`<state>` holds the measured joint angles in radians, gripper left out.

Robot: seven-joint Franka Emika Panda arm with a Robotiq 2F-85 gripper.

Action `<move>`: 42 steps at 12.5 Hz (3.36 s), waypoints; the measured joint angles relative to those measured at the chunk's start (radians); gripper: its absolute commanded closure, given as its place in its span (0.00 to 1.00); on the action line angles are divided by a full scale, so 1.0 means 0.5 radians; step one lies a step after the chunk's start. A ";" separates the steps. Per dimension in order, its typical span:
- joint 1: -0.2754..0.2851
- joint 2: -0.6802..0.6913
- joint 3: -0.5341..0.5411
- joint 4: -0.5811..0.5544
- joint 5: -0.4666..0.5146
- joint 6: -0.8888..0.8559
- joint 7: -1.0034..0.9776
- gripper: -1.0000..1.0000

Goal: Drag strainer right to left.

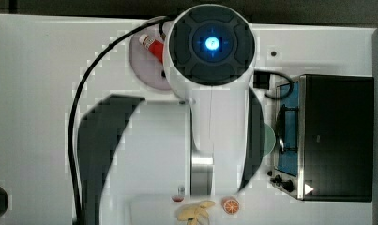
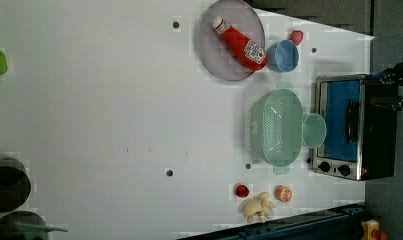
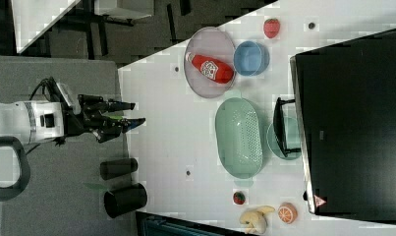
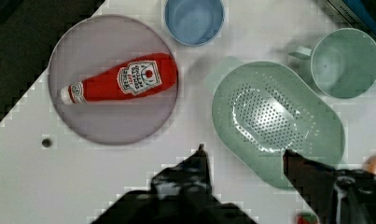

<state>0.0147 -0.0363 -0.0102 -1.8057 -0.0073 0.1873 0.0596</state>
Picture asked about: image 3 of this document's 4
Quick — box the mint green mug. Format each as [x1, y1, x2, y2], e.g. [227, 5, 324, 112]
[266, 117, 301, 160]

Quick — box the blue plastic bowl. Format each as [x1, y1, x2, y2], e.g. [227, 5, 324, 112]
[233, 41, 270, 77]

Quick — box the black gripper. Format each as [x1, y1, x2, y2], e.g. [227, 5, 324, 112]
[63, 94, 145, 143]

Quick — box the upper black cylinder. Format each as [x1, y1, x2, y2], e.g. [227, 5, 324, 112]
[99, 158, 138, 180]

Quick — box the grey round plate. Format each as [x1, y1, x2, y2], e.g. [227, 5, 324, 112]
[184, 28, 235, 98]

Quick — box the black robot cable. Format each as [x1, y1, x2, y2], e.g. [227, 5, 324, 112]
[28, 77, 61, 101]

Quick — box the toy orange half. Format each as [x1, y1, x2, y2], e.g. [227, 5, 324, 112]
[278, 203, 298, 224]

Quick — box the black toaster oven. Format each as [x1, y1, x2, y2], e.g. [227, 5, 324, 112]
[273, 29, 396, 225]

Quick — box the red ketchup bottle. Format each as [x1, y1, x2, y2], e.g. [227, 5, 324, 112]
[186, 52, 235, 84]

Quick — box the small red toy strawberry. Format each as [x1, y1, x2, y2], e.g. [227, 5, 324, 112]
[233, 192, 246, 205]

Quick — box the lower black cylinder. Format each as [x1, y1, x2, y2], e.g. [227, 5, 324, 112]
[104, 183, 147, 218]

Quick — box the large red toy strawberry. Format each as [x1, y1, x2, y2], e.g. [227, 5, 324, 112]
[263, 19, 281, 38]

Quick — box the mint green plastic strainer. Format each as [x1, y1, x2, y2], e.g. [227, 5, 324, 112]
[215, 90, 263, 188]

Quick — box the black cylinder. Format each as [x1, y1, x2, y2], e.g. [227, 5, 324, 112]
[104, 183, 147, 218]
[99, 158, 138, 180]

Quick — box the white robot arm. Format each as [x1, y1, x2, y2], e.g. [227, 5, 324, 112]
[0, 94, 145, 202]

